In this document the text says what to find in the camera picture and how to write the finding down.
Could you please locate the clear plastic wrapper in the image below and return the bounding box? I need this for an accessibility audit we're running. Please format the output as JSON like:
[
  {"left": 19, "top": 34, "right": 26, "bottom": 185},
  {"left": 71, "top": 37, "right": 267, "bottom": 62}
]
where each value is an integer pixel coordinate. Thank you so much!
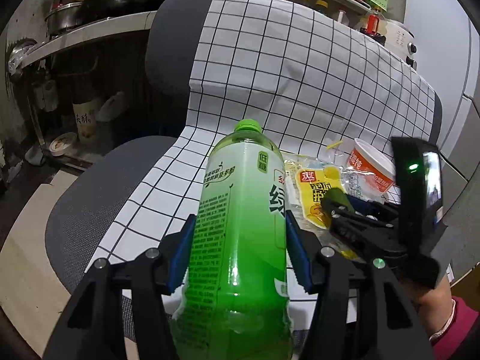
[{"left": 281, "top": 151, "right": 385, "bottom": 206}]

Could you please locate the yellow snack wrapper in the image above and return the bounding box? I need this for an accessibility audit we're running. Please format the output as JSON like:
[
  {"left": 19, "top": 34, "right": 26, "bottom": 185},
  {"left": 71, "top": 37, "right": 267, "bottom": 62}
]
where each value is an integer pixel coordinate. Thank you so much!
[{"left": 295, "top": 165, "right": 344, "bottom": 229}]

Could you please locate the green tea plastic bottle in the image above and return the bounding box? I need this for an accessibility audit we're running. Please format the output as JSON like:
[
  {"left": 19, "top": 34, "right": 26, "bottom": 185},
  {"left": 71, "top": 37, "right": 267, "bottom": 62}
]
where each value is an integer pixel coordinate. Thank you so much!
[{"left": 172, "top": 119, "right": 293, "bottom": 359}]

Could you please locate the white kitchen appliance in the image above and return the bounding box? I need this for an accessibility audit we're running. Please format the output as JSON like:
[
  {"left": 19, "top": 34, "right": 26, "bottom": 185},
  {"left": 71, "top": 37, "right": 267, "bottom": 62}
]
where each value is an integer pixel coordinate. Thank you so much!
[{"left": 378, "top": 19, "right": 417, "bottom": 70}]

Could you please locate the person right hand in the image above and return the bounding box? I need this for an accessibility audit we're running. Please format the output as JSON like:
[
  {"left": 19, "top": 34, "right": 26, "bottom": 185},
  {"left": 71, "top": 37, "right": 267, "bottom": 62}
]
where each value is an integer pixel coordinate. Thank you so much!
[{"left": 400, "top": 275, "right": 455, "bottom": 337}]

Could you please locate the orange white paper bowl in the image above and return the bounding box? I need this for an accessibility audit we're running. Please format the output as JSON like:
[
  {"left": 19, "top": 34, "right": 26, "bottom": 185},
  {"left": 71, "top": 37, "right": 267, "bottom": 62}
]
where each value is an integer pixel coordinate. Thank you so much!
[{"left": 347, "top": 138, "right": 395, "bottom": 194}]

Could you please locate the clear plastic tray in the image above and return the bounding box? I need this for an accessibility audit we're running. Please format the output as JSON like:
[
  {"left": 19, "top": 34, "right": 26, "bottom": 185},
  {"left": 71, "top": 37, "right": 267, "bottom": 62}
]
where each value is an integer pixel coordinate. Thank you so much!
[{"left": 290, "top": 205, "right": 364, "bottom": 263}]

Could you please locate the grey office chair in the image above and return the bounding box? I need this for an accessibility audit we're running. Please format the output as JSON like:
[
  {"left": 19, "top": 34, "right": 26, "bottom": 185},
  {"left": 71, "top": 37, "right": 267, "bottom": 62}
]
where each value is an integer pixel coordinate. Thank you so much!
[{"left": 45, "top": 0, "right": 445, "bottom": 342}]

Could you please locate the white black grid cloth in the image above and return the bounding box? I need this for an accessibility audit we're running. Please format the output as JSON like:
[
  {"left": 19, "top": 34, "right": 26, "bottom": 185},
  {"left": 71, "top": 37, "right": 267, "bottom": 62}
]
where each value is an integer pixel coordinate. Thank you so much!
[{"left": 84, "top": 0, "right": 438, "bottom": 325}]

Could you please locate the small floor dish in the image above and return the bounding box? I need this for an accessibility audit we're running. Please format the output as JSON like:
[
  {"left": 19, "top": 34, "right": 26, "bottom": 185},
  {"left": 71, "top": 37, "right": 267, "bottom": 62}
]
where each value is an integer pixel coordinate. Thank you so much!
[{"left": 49, "top": 132, "right": 77, "bottom": 157}]

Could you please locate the white yellow label jar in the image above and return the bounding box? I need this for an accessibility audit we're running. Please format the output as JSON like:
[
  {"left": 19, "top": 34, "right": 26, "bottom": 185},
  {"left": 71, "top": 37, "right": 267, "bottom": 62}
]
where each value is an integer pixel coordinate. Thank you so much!
[{"left": 72, "top": 97, "right": 101, "bottom": 145}]

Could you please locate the red label oil bottle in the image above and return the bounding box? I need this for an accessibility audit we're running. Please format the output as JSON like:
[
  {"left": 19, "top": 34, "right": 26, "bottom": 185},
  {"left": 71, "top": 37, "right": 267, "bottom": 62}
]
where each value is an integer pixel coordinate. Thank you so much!
[{"left": 365, "top": 7, "right": 383, "bottom": 39}]

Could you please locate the grey white refrigerator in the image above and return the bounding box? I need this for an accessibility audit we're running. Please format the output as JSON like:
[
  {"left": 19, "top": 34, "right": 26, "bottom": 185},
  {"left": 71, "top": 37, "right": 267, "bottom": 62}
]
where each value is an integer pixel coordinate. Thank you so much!
[{"left": 403, "top": 0, "right": 480, "bottom": 181}]

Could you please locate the steel counter shelf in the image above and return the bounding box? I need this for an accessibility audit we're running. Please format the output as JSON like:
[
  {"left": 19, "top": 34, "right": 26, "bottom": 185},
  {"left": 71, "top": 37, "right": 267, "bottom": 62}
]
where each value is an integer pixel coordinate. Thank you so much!
[{"left": 16, "top": 10, "right": 156, "bottom": 71}]

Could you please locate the steel cooking pot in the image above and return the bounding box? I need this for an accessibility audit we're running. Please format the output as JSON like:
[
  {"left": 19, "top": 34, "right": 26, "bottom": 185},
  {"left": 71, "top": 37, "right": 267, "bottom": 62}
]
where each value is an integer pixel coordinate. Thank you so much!
[{"left": 45, "top": 0, "right": 86, "bottom": 37}]

